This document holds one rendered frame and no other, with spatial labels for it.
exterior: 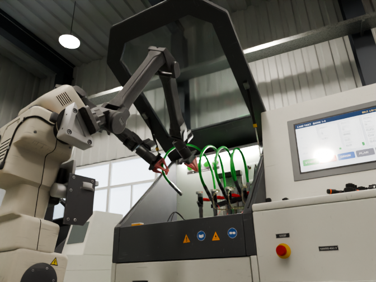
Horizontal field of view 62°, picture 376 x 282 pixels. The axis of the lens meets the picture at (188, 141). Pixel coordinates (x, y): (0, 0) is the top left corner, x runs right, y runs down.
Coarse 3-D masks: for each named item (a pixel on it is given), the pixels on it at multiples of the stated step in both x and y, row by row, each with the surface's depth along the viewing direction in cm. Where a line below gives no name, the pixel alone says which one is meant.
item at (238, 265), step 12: (120, 264) 143; (132, 264) 140; (144, 264) 137; (156, 264) 134; (168, 264) 132; (180, 264) 129; (192, 264) 126; (204, 264) 124; (216, 264) 122; (228, 264) 119; (240, 264) 117; (120, 276) 141; (132, 276) 138; (144, 276) 135; (156, 276) 132; (168, 276) 130; (180, 276) 127; (192, 276) 125; (204, 276) 122; (216, 276) 120; (228, 276) 118; (240, 276) 116
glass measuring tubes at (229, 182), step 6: (228, 174) 187; (240, 174) 183; (222, 180) 188; (228, 180) 187; (240, 180) 185; (228, 186) 185; (234, 186) 184; (234, 192) 182; (234, 204) 179; (240, 204) 178; (222, 210) 184; (234, 210) 178; (240, 210) 177
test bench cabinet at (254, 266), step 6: (198, 258) 128; (204, 258) 127; (210, 258) 125; (252, 258) 116; (114, 264) 145; (252, 264) 115; (114, 270) 144; (252, 270) 114; (114, 276) 143; (252, 276) 114; (258, 276) 113
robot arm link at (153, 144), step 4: (136, 136) 164; (136, 140) 163; (140, 140) 164; (144, 140) 168; (148, 140) 171; (152, 140) 172; (140, 144) 168; (148, 144) 168; (152, 144) 170; (128, 148) 167; (152, 148) 169
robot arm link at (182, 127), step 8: (176, 64) 129; (160, 72) 135; (176, 72) 131; (168, 80) 133; (168, 88) 137; (176, 88) 140; (168, 96) 140; (176, 96) 142; (168, 104) 143; (176, 104) 144; (168, 112) 148; (176, 112) 146; (176, 120) 149; (176, 128) 152; (184, 128) 155; (176, 136) 156
